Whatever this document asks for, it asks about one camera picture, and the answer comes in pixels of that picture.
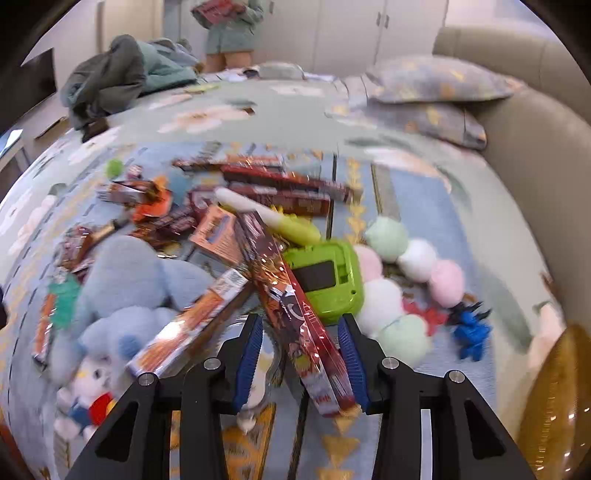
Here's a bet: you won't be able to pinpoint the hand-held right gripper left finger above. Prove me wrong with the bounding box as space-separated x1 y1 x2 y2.
65 314 264 480

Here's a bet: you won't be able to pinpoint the white tv stand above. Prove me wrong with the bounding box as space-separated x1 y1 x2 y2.
0 111 70 178

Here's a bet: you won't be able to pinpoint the blue patterned mat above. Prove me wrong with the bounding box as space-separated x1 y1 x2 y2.
0 141 532 480

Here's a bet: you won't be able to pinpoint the green floral bedsheet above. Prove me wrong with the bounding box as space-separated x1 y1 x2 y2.
0 60 571 480

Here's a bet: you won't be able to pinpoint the white and yellow toy stick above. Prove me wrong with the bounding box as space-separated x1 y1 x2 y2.
215 187 322 246

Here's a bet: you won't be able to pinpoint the brown snack packets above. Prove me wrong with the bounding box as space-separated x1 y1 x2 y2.
55 219 131 274

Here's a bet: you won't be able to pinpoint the blue toy figure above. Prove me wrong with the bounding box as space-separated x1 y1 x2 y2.
449 307 493 361

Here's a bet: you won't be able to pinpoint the light blue garment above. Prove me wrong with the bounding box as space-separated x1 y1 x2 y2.
139 39 205 96

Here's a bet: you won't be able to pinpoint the small white plush doll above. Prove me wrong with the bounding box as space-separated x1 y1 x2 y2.
54 354 118 441

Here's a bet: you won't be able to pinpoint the light blue plush elephant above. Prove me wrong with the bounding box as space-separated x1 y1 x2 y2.
50 235 215 386

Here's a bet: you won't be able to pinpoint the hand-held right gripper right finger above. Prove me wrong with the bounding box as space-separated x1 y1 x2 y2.
337 314 536 480

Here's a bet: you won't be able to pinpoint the black television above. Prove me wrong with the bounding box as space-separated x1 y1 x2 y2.
18 47 57 121

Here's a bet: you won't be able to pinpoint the pastel pom-pom plush caterpillar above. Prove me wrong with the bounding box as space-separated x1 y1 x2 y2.
353 216 467 367

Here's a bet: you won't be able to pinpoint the large grey patterned pillow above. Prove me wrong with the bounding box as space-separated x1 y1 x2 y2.
365 55 527 105

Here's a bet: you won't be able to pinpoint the flat grey patterned pillow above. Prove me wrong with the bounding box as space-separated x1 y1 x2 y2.
325 99 488 151

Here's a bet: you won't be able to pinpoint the grey-green jacket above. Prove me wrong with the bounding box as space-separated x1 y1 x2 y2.
60 34 149 134

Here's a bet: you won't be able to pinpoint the flat orange box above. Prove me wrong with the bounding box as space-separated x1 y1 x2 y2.
189 205 245 266

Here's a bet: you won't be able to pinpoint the round yellow woven basket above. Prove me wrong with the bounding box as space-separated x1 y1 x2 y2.
516 323 591 480

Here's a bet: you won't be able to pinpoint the green plastic toy device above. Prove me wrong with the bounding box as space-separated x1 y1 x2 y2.
281 240 366 325

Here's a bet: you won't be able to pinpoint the red toy figure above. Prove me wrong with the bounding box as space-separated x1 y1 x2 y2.
403 298 450 335

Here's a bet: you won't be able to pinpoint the white wardrobe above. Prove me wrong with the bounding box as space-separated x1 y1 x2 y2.
96 0 450 75

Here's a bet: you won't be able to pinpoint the long shiny red box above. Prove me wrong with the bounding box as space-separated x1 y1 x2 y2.
235 215 362 416

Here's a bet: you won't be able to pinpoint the long orange box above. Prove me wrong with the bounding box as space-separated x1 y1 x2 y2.
126 269 254 379

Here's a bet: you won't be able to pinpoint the light grey cloth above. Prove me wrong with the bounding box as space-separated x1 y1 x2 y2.
252 62 305 80

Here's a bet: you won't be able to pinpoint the beige padded headboard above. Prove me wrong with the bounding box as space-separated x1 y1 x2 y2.
433 25 591 333

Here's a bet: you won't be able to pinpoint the small orange box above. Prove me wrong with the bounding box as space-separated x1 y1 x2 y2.
31 291 59 366

